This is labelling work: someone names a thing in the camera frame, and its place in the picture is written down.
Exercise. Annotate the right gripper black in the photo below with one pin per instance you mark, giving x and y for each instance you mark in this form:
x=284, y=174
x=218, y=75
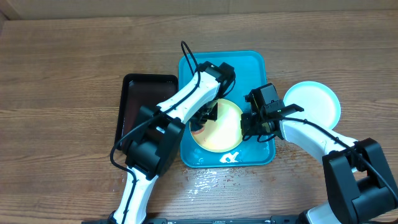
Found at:
x=249, y=130

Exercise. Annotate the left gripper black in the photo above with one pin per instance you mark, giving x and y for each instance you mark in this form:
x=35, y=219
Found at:
x=212, y=115

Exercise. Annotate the yellow plate top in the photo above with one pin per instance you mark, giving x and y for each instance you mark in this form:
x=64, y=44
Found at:
x=224, y=134

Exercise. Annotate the light blue plate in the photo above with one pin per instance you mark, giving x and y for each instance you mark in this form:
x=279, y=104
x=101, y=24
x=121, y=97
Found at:
x=317, y=100

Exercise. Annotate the orange and green sponge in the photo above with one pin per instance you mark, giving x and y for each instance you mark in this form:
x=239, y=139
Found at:
x=196, y=128

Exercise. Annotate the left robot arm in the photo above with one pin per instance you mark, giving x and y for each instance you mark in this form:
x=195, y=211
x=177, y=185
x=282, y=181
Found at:
x=152, y=143

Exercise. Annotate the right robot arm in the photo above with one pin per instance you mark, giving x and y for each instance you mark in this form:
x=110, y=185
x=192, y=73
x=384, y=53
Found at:
x=359, y=182

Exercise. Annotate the teal plastic tray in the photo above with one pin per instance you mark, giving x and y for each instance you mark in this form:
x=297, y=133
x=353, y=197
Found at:
x=249, y=68

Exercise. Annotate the black rectangular tray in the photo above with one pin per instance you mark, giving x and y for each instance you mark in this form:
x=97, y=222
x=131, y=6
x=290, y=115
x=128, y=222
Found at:
x=142, y=90

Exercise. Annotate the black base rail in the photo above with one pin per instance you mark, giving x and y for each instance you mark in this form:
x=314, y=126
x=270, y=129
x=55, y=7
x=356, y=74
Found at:
x=217, y=221

